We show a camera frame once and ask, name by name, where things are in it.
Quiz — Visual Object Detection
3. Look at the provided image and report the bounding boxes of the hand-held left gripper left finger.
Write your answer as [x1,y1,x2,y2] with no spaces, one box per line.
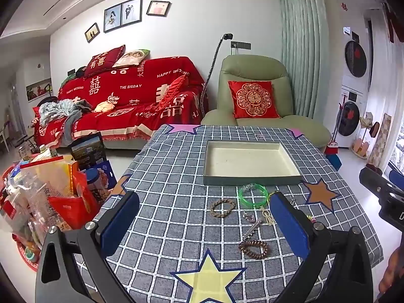
[35,191,141,303]

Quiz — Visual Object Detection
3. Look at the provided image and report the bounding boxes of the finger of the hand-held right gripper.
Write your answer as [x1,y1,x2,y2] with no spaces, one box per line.
[359,165,404,201]

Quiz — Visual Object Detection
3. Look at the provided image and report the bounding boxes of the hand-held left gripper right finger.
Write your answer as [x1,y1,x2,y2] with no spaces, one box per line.
[268,191,374,303]

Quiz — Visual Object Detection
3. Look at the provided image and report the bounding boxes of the yellow flower cord hair tie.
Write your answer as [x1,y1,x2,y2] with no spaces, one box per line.
[260,207,277,226]

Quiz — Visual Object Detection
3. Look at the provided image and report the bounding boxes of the brown spiral hair tie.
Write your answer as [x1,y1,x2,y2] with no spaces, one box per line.
[238,240,271,260]

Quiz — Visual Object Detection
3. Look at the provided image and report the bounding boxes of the green translucent bangle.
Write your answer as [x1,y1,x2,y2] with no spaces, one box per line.
[237,183,269,209]

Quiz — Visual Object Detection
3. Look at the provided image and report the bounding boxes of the shallow grey-green tray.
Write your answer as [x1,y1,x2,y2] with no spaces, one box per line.
[203,140,303,186]

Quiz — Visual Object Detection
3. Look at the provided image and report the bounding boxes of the braided brown rope bracelet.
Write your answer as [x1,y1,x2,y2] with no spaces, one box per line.
[210,199,237,218]

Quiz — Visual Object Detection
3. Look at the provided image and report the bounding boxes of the person's right hand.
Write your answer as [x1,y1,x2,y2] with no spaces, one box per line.
[378,247,404,295]

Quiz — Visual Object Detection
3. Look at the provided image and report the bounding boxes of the patterned beige panel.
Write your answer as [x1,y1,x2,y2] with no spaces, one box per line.
[368,114,392,168]

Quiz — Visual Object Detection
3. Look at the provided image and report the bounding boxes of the blue box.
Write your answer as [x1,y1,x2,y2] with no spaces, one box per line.
[326,153,343,171]

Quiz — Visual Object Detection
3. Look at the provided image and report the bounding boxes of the lotus ornament stand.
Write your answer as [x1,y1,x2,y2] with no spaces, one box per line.
[352,112,381,160]

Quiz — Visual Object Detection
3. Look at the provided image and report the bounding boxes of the red gift bag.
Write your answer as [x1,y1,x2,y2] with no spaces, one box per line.
[47,161,98,229]

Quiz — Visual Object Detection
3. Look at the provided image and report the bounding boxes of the blue paper bag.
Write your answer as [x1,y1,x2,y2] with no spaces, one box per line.
[91,161,118,190]

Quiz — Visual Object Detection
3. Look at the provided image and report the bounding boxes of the red mop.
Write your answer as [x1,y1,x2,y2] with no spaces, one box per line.
[325,95,346,156]

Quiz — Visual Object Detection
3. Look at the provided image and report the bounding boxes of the grey checked star tablecloth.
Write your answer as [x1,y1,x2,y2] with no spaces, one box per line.
[74,124,384,303]

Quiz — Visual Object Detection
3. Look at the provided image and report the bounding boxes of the white washing machine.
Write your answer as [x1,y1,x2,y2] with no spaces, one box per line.
[339,84,368,149]

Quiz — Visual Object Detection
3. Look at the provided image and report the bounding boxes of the black landscape print bag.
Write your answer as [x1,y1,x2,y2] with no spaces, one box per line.
[70,132,108,171]

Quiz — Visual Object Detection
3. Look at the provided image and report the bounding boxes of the clear plastic bags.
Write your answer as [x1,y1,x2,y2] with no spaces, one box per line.
[9,164,73,228]

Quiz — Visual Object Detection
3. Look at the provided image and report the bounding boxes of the red round tray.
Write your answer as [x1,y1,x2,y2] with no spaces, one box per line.
[13,234,42,272]

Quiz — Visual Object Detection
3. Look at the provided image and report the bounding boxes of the white stacked dryer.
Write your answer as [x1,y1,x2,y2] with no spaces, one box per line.
[342,27,371,92]

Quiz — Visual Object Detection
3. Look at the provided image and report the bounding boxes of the pile of grey-blue clothes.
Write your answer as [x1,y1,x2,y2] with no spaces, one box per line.
[39,99,93,142]

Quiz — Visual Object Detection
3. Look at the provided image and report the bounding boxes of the red embroidered cushion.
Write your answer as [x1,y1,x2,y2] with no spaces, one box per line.
[228,80,281,119]

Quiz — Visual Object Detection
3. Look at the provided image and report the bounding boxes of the red printed sofa cover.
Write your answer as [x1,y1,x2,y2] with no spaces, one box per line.
[33,56,209,150]

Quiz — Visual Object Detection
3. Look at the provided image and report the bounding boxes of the red satin pillow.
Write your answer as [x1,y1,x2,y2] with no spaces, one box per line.
[158,75,190,111]

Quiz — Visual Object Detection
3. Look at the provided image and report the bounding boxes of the pale green curtain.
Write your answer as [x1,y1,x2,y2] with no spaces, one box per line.
[278,0,335,117]

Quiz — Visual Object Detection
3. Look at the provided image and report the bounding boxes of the green armchair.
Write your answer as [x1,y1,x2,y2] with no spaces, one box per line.
[201,54,332,152]

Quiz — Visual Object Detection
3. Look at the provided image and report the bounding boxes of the red printed square cushion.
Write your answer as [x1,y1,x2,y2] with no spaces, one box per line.
[84,47,125,78]

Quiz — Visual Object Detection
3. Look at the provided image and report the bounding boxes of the photo print pillow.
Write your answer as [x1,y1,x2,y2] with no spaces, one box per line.
[112,49,150,68]

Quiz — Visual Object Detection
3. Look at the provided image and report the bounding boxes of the gooseneck floor stand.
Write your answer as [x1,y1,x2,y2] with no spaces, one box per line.
[199,32,235,116]

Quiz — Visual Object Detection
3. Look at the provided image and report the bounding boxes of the black framed bride photo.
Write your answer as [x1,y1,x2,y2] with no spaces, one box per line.
[104,4,123,33]

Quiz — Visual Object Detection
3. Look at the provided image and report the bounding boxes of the black framed couple photo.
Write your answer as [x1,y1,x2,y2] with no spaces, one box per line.
[121,0,143,26]

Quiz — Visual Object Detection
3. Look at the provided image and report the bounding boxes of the wooden framed photo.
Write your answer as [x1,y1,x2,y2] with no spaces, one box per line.
[146,1,171,16]

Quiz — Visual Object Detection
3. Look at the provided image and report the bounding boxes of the wide framed wall picture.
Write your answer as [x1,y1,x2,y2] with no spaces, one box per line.
[26,78,53,102]

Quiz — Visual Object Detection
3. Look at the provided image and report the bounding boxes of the small black picture frame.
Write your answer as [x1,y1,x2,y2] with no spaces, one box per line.
[85,23,100,43]

